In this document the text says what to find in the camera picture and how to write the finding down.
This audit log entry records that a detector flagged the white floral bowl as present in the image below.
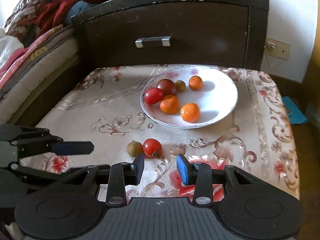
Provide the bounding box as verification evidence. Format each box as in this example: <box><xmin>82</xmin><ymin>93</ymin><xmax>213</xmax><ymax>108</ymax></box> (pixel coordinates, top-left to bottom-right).
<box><xmin>140</xmin><ymin>65</ymin><xmax>239</xmax><ymax>129</ymax></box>

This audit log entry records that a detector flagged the orange tangerine front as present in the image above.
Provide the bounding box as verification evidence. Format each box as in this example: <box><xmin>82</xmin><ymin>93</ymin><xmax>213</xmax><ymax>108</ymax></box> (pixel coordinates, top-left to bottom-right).
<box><xmin>180</xmin><ymin>103</ymin><xmax>201</xmax><ymax>122</ymax></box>

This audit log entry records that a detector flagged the red blanket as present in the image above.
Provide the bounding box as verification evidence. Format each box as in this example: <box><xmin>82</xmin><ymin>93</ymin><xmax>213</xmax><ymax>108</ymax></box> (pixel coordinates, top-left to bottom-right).
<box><xmin>34</xmin><ymin>0</ymin><xmax>109</xmax><ymax>37</ymax></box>

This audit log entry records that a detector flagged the dark red oval tomato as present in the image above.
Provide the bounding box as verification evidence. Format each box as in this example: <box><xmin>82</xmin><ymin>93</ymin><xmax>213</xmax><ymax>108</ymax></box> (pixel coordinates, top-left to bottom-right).
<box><xmin>143</xmin><ymin>87</ymin><xmax>164</xmax><ymax>105</ymax></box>

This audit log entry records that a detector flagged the wall power socket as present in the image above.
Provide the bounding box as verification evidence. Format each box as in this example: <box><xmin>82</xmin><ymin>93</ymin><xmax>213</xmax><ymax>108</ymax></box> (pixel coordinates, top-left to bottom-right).
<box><xmin>265</xmin><ymin>38</ymin><xmax>291</xmax><ymax>60</ymax></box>

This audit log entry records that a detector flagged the bed mattress with quilts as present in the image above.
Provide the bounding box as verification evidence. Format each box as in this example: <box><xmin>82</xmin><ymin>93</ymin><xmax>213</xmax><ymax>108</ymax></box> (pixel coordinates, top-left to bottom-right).
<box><xmin>1</xmin><ymin>0</ymin><xmax>79</xmax><ymax>124</ymax></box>

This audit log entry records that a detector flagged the blue garment on bed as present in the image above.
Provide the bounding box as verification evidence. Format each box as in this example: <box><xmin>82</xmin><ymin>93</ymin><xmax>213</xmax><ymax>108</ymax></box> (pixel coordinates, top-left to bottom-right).
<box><xmin>63</xmin><ymin>1</ymin><xmax>97</xmax><ymax>26</ymax></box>

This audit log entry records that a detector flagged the metal drawer handle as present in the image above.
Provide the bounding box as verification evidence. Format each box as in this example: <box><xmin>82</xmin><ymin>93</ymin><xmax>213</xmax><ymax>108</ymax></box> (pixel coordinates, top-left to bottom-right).
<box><xmin>135</xmin><ymin>36</ymin><xmax>171</xmax><ymax>48</ymax></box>

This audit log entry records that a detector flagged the blue item on floor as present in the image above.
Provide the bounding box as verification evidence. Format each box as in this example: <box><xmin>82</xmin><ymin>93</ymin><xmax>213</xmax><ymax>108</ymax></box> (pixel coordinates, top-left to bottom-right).
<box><xmin>282</xmin><ymin>96</ymin><xmax>308</xmax><ymax>125</ymax></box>

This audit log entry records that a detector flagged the brown longan back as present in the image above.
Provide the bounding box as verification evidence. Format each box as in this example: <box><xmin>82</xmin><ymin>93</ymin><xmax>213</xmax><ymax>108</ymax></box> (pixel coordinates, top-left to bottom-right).
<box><xmin>175</xmin><ymin>80</ymin><xmax>186</xmax><ymax>93</ymax></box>

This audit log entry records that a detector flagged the dark wooden nightstand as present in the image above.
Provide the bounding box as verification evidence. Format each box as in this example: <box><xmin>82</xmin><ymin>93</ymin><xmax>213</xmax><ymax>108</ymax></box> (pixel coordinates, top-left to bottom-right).
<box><xmin>72</xmin><ymin>0</ymin><xmax>269</xmax><ymax>70</ymax></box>

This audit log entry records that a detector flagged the brown longan front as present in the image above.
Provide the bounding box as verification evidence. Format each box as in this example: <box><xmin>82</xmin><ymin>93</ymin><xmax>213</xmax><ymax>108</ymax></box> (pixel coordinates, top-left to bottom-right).
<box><xmin>126</xmin><ymin>141</ymin><xmax>143</xmax><ymax>157</ymax></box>

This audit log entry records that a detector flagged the orange tangerine back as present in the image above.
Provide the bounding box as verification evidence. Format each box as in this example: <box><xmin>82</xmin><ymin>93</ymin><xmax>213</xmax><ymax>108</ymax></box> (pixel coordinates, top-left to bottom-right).
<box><xmin>189</xmin><ymin>76</ymin><xmax>203</xmax><ymax>91</ymax></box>

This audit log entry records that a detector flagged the orange tangerine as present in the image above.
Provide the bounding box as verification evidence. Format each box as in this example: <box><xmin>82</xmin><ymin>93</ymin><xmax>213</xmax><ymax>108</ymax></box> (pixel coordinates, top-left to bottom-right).
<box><xmin>159</xmin><ymin>95</ymin><xmax>180</xmax><ymax>114</ymax></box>
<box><xmin>189</xmin><ymin>76</ymin><xmax>203</xmax><ymax>91</ymax></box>
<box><xmin>180</xmin><ymin>103</ymin><xmax>201</xmax><ymax>122</ymax></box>

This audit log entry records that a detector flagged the large dark red tomato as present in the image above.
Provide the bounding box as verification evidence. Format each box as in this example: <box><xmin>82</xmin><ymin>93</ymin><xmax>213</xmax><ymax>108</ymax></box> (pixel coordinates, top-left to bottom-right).
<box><xmin>156</xmin><ymin>79</ymin><xmax>177</xmax><ymax>96</ymax></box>

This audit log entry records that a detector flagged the white charger cable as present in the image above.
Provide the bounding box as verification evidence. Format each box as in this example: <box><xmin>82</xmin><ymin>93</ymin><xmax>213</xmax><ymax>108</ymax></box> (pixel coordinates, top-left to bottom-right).
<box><xmin>265</xmin><ymin>42</ymin><xmax>277</xmax><ymax>68</ymax></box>

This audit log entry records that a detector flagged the brown longan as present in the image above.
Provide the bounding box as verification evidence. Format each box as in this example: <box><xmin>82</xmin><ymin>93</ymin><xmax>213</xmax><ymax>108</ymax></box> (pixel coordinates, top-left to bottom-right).
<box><xmin>126</xmin><ymin>141</ymin><xmax>143</xmax><ymax>157</ymax></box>
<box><xmin>175</xmin><ymin>80</ymin><xmax>186</xmax><ymax>93</ymax></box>

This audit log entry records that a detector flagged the red cherry tomato with stem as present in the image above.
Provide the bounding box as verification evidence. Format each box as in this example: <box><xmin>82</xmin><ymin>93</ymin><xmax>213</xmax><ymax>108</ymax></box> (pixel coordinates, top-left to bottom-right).
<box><xmin>143</xmin><ymin>138</ymin><xmax>162</xmax><ymax>158</ymax></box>

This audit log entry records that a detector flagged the floral beige tablecloth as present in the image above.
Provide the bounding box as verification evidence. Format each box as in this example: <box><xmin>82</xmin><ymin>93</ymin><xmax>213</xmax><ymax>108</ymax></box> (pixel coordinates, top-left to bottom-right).
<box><xmin>22</xmin><ymin>66</ymin><xmax>300</xmax><ymax>198</ymax></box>

